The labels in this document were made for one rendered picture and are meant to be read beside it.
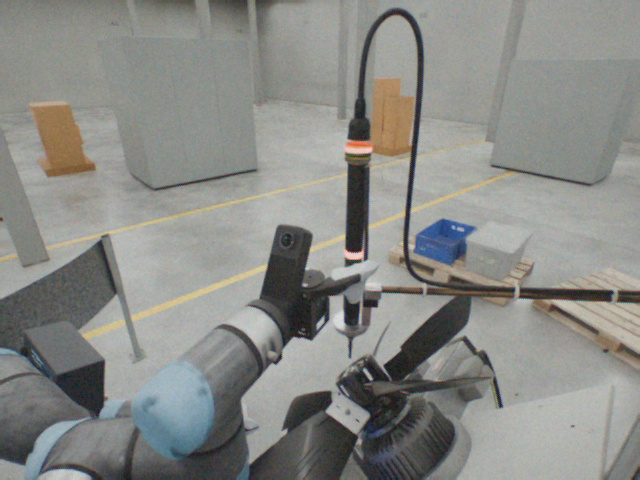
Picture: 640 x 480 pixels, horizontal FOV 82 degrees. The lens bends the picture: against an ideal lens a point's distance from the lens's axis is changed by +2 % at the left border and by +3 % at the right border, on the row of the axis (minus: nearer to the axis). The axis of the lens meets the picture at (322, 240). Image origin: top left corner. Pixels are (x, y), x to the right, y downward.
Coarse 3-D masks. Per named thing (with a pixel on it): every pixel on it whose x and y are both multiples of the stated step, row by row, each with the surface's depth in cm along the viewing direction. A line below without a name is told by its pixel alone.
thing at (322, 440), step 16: (320, 416) 85; (304, 432) 83; (320, 432) 82; (336, 432) 82; (352, 432) 82; (272, 448) 82; (288, 448) 80; (304, 448) 79; (320, 448) 79; (336, 448) 79; (352, 448) 79; (256, 464) 80; (272, 464) 78; (288, 464) 77; (304, 464) 76; (320, 464) 76; (336, 464) 76
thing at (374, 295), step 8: (368, 288) 70; (376, 288) 70; (368, 296) 70; (376, 296) 70; (368, 304) 70; (376, 304) 70; (368, 312) 71; (336, 320) 75; (360, 320) 75; (368, 320) 72; (336, 328) 73; (344, 328) 72; (352, 328) 72; (360, 328) 72; (352, 336) 72
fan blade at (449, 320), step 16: (448, 304) 91; (464, 304) 96; (432, 320) 92; (448, 320) 97; (464, 320) 102; (416, 336) 93; (432, 336) 97; (448, 336) 101; (416, 352) 96; (432, 352) 100
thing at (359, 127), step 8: (360, 104) 56; (360, 112) 56; (352, 120) 57; (360, 120) 56; (368, 120) 57; (352, 128) 57; (360, 128) 56; (368, 128) 57; (352, 136) 57; (360, 136) 57; (368, 136) 57; (344, 296) 71; (344, 304) 72; (352, 304) 71; (360, 304) 72; (344, 312) 72; (352, 312) 71; (344, 320) 73; (352, 320) 72
